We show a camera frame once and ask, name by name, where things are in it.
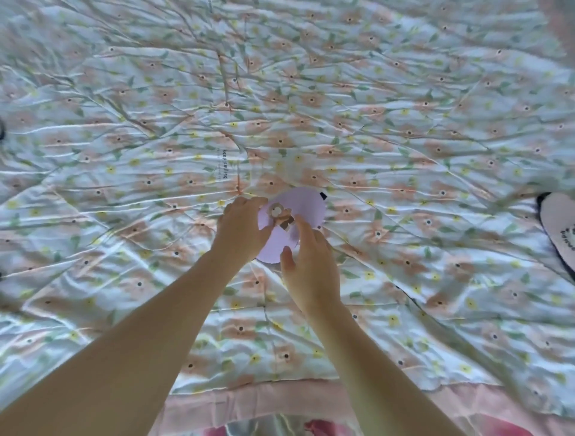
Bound person's right hand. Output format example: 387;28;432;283
280;215;341;316

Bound person's left hand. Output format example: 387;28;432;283
210;196;274;267

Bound round lilac card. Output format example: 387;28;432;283
255;187;328;264

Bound person's left forearm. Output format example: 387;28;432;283
0;252;255;436

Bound person's right forearm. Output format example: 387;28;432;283
306;305;455;436

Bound small brown bear charm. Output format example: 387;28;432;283
268;202;296;231

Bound floral quilt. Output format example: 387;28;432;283
0;0;575;418

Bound pink bed sheet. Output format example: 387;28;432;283
155;376;575;436

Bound grey and red printed garment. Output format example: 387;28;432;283
243;414;347;436

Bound white black-edged slipper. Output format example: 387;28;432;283
536;192;575;283

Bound pale pink cloth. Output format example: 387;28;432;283
538;0;575;61

